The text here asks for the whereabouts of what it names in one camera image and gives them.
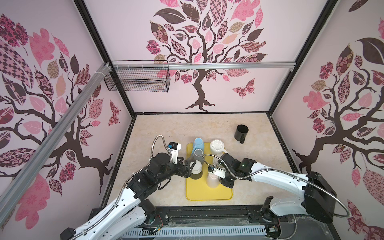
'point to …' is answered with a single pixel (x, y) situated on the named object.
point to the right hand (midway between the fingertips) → (220, 176)
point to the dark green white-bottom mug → (197, 172)
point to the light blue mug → (198, 144)
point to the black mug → (240, 133)
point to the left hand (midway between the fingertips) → (190, 163)
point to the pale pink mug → (212, 180)
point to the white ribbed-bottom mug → (217, 147)
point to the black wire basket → (139, 76)
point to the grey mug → (198, 155)
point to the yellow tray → (188, 153)
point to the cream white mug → (216, 157)
